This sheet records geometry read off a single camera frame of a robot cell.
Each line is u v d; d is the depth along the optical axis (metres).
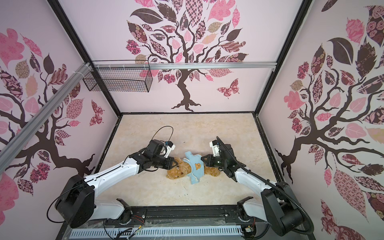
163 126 0.69
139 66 0.91
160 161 0.71
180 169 0.77
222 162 0.71
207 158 0.79
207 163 0.75
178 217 0.75
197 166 0.82
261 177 0.51
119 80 1.22
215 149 0.78
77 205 0.41
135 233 0.69
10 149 0.50
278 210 0.41
